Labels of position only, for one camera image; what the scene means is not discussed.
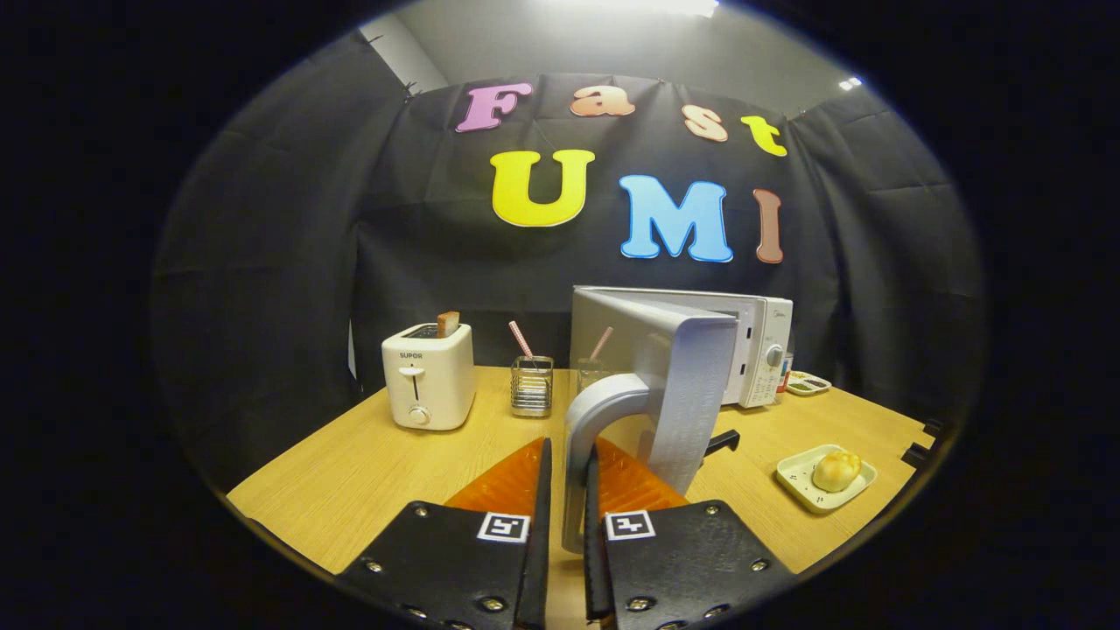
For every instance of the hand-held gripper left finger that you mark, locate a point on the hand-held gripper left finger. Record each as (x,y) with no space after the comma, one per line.
(541,525)

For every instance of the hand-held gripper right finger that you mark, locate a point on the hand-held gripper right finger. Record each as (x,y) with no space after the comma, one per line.
(593,542)

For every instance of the white microwave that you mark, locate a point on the white microwave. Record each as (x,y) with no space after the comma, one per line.
(691,385)

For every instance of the golden bread bun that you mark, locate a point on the golden bread bun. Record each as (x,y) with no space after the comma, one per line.
(837,471)

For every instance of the clear glass cup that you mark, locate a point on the clear glass cup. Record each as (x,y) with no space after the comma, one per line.
(588,374)

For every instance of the white toaster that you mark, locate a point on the white toaster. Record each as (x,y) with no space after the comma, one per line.
(429,385)

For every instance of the pink striped straw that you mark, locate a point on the pink striped straw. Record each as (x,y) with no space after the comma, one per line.
(521,339)
(601,343)

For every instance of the small white square plate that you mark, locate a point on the small white square plate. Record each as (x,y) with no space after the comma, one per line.
(801,481)

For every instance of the toast slice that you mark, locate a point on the toast slice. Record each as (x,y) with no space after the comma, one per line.
(448,324)

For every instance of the clear bottle with red label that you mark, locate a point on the clear bottle with red label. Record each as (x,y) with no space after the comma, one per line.
(786,372)

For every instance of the white divided bean dish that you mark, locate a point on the white divided bean dish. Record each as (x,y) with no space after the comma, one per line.
(807,383)

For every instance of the black table clamp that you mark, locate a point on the black table clamp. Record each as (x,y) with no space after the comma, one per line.
(920,451)

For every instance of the small ceiling light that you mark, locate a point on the small ceiling light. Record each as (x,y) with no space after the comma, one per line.
(850,83)

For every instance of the large ceiling light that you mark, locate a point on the large ceiling light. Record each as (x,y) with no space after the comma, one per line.
(647,5)

